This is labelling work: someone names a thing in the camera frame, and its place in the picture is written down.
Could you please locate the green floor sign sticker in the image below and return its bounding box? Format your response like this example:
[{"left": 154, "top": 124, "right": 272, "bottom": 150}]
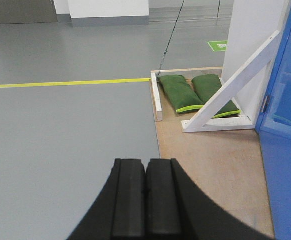
[{"left": 207, "top": 40, "right": 228, "bottom": 52}]

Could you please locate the thin guy wire far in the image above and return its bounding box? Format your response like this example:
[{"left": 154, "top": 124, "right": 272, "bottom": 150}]
[{"left": 157, "top": 0, "right": 186, "bottom": 76}]

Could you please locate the green sandbag left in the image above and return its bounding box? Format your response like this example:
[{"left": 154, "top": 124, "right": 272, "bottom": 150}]
[{"left": 158, "top": 75, "right": 204, "bottom": 114}]

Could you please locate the green sandbag right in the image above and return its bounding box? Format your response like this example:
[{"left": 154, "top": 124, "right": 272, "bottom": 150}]
[{"left": 191, "top": 74, "right": 241, "bottom": 119}]

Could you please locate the white wall panel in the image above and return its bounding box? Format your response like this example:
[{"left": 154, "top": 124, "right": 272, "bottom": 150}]
[{"left": 222, "top": 0, "right": 291, "bottom": 124}]

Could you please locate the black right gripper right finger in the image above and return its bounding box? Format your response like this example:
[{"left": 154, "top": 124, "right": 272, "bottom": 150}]
[{"left": 145, "top": 159, "right": 269, "bottom": 240}]

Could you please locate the plywood base platform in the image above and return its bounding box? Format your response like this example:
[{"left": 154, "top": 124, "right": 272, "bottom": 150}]
[{"left": 155, "top": 84, "right": 275, "bottom": 237}]

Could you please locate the white diagonal brace far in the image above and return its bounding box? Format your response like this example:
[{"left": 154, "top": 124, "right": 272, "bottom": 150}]
[{"left": 181, "top": 30, "right": 280, "bottom": 133}]

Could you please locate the brown grey room door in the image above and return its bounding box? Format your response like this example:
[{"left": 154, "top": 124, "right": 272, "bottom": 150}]
[{"left": 0, "top": 0, "right": 57, "bottom": 25}]

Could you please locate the blue door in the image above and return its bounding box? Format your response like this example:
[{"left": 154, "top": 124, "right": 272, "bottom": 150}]
[{"left": 257, "top": 8, "right": 291, "bottom": 240}]

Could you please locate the white left border plank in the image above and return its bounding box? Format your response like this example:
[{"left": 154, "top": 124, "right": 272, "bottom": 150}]
[{"left": 150, "top": 71, "right": 163, "bottom": 122}]

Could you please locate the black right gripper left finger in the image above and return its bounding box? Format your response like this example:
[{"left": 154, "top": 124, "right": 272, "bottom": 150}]
[{"left": 69, "top": 158, "right": 146, "bottom": 240}]

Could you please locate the metal door hinge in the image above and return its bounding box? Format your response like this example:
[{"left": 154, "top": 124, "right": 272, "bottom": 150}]
[{"left": 260, "top": 95, "right": 272, "bottom": 113}]

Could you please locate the green sandbag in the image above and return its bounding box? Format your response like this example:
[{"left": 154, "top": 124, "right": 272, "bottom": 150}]
[
  {"left": 191, "top": 74, "right": 241, "bottom": 119},
  {"left": 158, "top": 75, "right": 204, "bottom": 114}
]

